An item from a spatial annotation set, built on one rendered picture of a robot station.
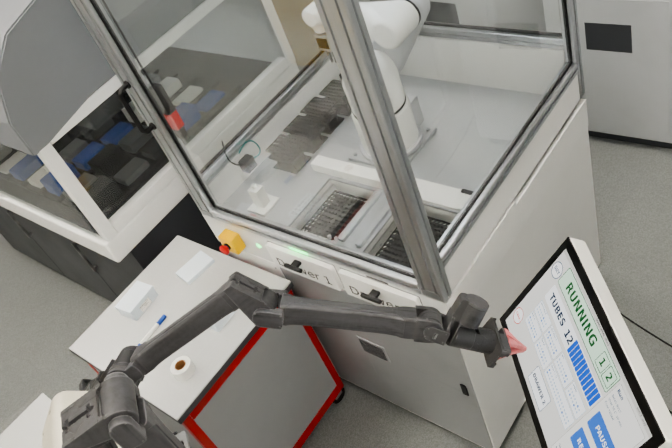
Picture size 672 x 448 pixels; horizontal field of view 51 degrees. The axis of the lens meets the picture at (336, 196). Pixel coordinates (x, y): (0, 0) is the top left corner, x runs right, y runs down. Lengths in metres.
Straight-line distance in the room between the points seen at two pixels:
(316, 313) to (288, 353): 0.99
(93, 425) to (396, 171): 0.83
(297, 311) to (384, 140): 0.43
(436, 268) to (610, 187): 1.79
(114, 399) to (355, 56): 0.78
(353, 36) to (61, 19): 1.35
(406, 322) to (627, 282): 1.68
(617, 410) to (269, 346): 1.32
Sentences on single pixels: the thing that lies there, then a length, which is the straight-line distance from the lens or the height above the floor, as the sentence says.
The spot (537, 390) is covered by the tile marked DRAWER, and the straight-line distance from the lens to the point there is 1.72.
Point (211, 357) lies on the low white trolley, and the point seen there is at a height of 0.76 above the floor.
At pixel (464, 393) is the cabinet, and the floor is 0.45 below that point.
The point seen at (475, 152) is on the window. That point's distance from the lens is 1.93.
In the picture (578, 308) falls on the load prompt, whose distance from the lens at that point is 1.64.
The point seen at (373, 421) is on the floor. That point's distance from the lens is 2.94.
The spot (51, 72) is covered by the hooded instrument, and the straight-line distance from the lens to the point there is 2.54.
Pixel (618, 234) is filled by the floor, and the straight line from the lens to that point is 3.32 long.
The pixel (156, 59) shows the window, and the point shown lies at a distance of 2.05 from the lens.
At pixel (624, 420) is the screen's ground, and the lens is 1.50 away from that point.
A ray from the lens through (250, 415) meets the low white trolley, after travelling 2.56.
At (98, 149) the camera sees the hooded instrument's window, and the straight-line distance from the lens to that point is 2.69.
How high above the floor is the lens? 2.47
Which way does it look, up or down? 40 degrees down
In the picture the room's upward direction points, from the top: 23 degrees counter-clockwise
